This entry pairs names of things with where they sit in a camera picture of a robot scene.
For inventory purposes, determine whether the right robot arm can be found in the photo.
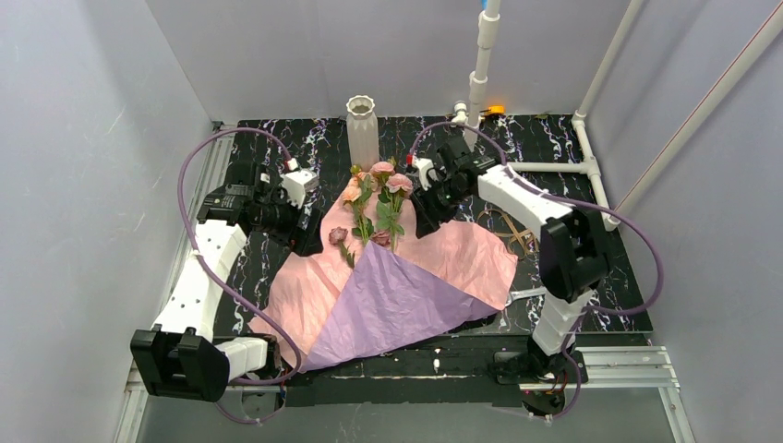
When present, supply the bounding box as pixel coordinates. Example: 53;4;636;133
406;137;610;377

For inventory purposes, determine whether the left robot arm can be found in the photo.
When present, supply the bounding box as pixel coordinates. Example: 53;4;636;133
130;162;323;402

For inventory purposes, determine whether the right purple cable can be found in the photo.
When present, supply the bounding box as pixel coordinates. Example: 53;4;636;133
408;121;666;423

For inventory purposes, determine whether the aluminium rail frame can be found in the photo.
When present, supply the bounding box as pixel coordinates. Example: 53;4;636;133
113;122;695;443

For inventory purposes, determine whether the silver wrench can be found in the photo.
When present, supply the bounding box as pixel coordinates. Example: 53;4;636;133
506;287;547;306

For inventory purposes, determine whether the pink rose flower bunch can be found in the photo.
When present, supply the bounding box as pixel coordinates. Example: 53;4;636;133
339;157;414;252

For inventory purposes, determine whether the white PVC pipe frame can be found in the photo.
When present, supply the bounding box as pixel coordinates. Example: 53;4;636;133
449;0;783;233

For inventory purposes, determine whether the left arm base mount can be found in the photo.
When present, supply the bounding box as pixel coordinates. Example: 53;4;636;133
227;351;316;387

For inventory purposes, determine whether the orange yellow small object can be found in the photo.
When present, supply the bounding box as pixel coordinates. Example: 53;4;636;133
480;105;505;117

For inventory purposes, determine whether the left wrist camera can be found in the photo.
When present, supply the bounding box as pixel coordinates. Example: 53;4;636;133
282;159;319;209

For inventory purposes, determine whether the white ribbed vase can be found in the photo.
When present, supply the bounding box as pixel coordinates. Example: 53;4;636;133
346;95;379;171

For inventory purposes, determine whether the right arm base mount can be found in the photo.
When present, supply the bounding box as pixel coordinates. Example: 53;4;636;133
488;351;589;419

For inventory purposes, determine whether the purple flower bouquet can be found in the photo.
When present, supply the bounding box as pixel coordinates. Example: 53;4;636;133
301;245;508;371

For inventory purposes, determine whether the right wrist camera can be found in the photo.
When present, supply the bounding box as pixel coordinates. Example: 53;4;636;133
405;154;437;191

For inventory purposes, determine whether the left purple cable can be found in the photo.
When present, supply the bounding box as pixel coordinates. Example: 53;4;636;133
177;126;304;426

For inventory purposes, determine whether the brown ribbon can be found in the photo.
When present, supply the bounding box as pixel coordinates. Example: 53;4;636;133
476;209;539;261

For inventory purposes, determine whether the dark mauve rose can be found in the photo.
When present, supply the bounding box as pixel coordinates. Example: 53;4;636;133
370;231;392;247
329;227;355;269

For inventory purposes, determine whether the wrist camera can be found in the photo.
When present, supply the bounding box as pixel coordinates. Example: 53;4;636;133
405;154;437;191
282;159;319;209

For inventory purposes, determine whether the pink wrapping paper sheet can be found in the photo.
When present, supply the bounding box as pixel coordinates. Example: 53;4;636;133
263;202;517;362

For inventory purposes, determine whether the purple cable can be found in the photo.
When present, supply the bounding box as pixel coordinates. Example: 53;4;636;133
177;126;304;426
408;121;666;423

